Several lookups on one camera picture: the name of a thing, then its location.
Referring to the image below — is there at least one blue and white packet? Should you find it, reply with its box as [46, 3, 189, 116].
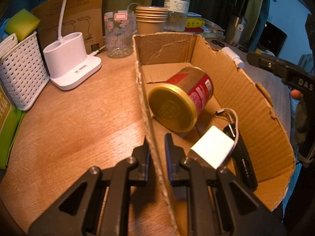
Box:
[0, 20, 10, 42]

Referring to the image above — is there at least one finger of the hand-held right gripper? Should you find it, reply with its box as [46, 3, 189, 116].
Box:
[247, 51, 310, 79]

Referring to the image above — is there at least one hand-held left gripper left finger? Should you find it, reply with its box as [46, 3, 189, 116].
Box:
[28, 138, 151, 236]

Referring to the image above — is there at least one white desk lamp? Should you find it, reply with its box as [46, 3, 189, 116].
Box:
[43, 0, 102, 91]

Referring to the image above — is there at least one brown cardboard box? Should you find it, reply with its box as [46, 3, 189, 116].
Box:
[132, 32, 296, 236]

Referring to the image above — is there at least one black monitor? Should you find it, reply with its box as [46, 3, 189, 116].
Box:
[258, 21, 288, 57]

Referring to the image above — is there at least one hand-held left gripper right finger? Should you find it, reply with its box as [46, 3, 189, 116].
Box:
[164, 133, 288, 236]

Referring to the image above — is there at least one black device with grey lanyard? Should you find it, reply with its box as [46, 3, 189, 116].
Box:
[215, 108, 258, 190]

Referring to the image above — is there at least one clear water bottle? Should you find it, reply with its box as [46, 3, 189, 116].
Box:
[164, 0, 192, 32]

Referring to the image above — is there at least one red can with gold lid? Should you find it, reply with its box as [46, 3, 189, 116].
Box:
[148, 66, 214, 133]

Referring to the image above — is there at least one bagged paper cup pack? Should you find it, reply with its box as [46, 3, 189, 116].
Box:
[0, 84, 27, 170]

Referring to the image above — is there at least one stack of brown paper cups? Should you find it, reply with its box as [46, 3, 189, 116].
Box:
[135, 5, 169, 35]

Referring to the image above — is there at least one brown cardboard lamp packaging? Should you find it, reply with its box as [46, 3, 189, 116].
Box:
[31, 0, 105, 54]

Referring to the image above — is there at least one steel tumbler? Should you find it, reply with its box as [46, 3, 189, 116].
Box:
[225, 14, 248, 47]

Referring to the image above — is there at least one white charger plug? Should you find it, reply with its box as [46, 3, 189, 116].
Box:
[189, 125, 235, 170]

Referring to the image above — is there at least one stack of papers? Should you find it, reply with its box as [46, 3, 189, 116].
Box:
[203, 20, 225, 36]

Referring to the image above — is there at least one white printed box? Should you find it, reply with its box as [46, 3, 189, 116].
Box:
[0, 33, 19, 57]

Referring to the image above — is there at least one white pill bottle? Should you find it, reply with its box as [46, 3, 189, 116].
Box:
[221, 47, 245, 69]

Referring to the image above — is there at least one yellow sponge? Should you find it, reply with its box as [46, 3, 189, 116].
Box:
[4, 8, 41, 41]

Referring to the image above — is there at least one white woven basket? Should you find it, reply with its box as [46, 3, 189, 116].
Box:
[0, 31, 51, 111]

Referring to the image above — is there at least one grey ribbed appliance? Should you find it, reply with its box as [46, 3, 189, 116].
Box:
[296, 53, 315, 72]

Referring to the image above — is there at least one lamp power plug cable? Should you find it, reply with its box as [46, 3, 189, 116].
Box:
[87, 44, 107, 56]

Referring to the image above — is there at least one clear jar with stickers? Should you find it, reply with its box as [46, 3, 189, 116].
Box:
[103, 10, 135, 59]

